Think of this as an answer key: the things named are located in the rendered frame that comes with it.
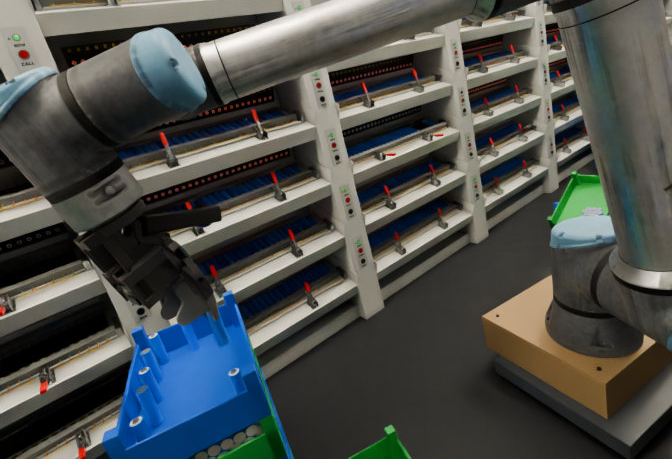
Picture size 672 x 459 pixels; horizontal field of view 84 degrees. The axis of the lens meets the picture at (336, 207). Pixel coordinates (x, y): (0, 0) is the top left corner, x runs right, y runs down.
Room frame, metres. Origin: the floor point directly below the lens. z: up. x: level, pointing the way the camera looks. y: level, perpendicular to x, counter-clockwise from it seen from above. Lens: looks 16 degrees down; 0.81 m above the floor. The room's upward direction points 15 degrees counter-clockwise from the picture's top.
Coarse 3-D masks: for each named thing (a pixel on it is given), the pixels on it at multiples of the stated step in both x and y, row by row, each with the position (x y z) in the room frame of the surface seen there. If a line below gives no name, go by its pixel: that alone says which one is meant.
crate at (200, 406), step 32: (224, 320) 0.72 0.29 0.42; (192, 352) 0.66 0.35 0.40; (224, 352) 0.63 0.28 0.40; (128, 384) 0.53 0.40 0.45; (160, 384) 0.58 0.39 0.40; (192, 384) 0.56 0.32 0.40; (224, 384) 0.54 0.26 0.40; (256, 384) 0.45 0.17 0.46; (128, 416) 0.48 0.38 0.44; (192, 416) 0.42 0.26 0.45; (224, 416) 0.43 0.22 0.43; (256, 416) 0.45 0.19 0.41; (128, 448) 0.40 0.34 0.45; (160, 448) 0.41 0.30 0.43; (192, 448) 0.42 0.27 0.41
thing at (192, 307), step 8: (184, 280) 0.48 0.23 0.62; (176, 288) 0.47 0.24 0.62; (184, 288) 0.48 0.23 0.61; (192, 288) 0.49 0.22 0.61; (184, 296) 0.48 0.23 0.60; (192, 296) 0.48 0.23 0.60; (200, 296) 0.49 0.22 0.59; (184, 304) 0.47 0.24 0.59; (192, 304) 0.48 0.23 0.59; (200, 304) 0.49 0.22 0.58; (208, 304) 0.49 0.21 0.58; (216, 304) 0.50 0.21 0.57; (184, 312) 0.47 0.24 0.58; (192, 312) 0.48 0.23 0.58; (200, 312) 0.49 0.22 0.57; (208, 312) 0.51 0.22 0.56; (216, 312) 0.50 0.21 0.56; (176, 320) 0.46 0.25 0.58; (184, 320) 0.47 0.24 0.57; (192, 320) 0.47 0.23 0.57; (216, 320) 0.51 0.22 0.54
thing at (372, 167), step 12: (396, 120) 1.64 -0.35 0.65; (432, 120) 1.71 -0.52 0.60; (444, 120) 1.64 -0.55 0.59; (456, 120) 1.60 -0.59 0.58; (360, 132) 1.53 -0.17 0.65; (444, 132) 1.59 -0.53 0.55; (456, 132) 1.59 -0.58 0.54; (408, 144) 1.49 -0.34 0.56; (420, 144) 1.49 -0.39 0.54; (432, 144) 1.51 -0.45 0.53; (444, 144) 1.56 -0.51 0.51; (396, 156) 1.40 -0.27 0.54; (408, 156) 1.44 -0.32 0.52; (360, 168) 1.32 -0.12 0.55; (372, 168) 1.33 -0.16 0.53; (384, 168) 1.37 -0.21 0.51; (360, 180) 1.31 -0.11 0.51
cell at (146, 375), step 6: (144, 372) 0.54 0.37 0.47; (150, 372) 0.54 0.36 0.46; (144, 378) 0.53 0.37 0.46; (150, 378) 0.54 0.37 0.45; (144, 384) 0.53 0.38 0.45; (150, 384) 0.54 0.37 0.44; (156, 384) 0.54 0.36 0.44; (150, 390) 0.53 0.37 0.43; (156, 390) 0.54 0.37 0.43; (156, 396) 0.54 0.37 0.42; (162, 396) 0.54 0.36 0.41; (156, 402) 0.53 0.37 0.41
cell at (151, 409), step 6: (138, 390) 0.49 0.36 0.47; (144, 390) 0.49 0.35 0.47; (138, 396) 0.48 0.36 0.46; (144, 396) 0.48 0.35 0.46; (150, 396) 0.49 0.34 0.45; (144, 402) 0.48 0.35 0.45; (150, 402) 0.49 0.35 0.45; (144, 408) 0.48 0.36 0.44; (150, 408) 0.48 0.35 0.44; (156, 408) 0.49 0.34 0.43; (150, 414) 0.48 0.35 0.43; (156, 414) 0.49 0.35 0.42; (150, 420) 0.48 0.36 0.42; (156, 420) 0.48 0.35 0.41; (162, 420) 0.49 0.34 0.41
